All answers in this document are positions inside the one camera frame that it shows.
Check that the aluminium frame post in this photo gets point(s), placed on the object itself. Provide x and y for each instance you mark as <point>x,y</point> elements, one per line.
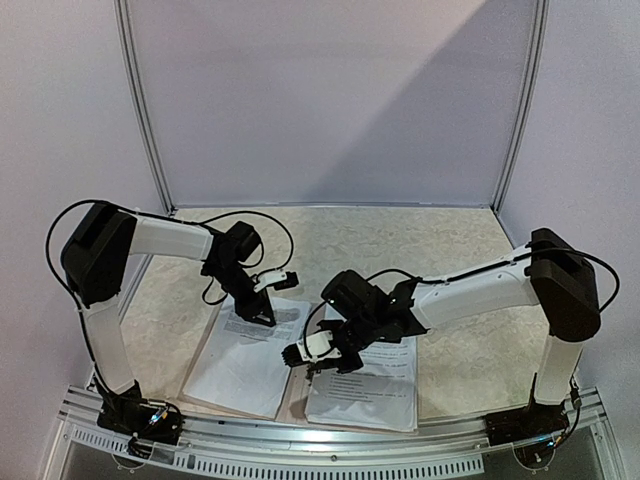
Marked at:
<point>530,74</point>
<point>124,22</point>

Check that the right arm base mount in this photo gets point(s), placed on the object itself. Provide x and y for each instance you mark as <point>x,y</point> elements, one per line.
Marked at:
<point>533,421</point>

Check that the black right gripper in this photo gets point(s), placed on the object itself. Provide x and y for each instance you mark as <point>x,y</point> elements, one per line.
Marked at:
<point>345,342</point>

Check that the left aluminium frame post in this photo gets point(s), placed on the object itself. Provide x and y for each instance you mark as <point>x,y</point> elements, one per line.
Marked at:
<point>124,22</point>

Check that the white paper stack remainder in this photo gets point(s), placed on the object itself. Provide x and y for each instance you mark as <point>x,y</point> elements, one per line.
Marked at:
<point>382,395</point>

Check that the brown plastic folder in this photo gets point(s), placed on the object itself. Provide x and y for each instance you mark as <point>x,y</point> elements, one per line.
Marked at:
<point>292,408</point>

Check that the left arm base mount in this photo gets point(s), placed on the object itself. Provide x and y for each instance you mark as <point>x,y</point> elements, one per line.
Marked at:
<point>145,421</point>

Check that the right aluminium frame post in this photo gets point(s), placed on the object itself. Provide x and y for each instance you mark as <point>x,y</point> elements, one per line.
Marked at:
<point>530,74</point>

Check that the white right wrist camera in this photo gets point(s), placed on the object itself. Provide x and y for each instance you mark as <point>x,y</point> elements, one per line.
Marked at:
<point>311,350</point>

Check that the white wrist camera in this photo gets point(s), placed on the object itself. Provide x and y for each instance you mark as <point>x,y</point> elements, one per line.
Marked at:
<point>311,350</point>
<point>276,279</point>

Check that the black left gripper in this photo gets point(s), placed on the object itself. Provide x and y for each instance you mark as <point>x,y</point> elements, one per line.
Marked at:
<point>258,304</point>

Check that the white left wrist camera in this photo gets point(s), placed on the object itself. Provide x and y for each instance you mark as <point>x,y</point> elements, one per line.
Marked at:
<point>276,279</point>

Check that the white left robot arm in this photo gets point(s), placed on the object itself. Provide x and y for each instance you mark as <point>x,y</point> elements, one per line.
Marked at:
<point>94,260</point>

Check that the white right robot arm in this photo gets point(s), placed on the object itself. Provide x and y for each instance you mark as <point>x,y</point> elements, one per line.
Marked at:
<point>545,272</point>

